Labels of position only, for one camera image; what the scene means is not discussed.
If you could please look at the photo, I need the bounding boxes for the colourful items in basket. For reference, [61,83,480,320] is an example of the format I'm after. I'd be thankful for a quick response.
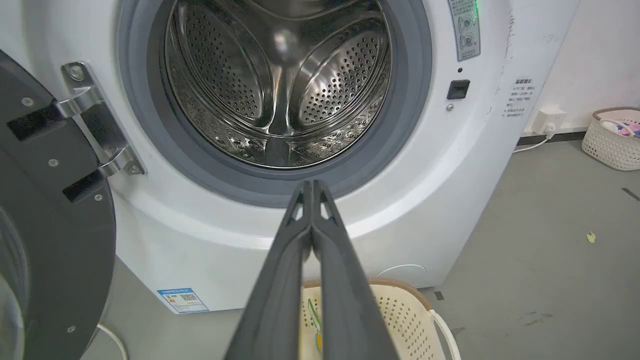
[600,119,640,138]

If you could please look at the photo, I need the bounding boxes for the green and yellow painted decoration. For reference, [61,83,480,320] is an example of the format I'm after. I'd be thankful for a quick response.
[307,298,323,353]

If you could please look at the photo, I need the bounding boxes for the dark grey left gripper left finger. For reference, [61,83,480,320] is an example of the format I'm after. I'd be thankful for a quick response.
[223,180,314,360]

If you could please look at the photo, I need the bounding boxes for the white woven storage basket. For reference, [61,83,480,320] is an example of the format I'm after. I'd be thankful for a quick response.
[581,106,640,172]

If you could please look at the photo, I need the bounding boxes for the white power cable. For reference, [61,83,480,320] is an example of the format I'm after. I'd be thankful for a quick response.
[513,131,556,153]

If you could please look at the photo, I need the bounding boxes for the white front-load washing machine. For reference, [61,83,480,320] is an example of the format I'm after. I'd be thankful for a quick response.
[0,0,582,315]

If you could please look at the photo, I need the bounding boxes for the white cable under door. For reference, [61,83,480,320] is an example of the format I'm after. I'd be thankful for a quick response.
[96,323,129,360]

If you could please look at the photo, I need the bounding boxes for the white wall power socket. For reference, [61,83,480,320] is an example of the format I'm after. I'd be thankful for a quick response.
[532,107,568,135]

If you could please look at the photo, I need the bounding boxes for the dark washing machine door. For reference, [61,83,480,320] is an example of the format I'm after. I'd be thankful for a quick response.
[0,49,146,360]

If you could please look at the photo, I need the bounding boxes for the cream perforated laundry basket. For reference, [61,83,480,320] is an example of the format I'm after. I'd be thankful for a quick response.
[299,278,462,360]

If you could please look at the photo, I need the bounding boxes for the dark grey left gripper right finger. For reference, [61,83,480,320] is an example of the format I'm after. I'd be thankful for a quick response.
[312,180,400,360]

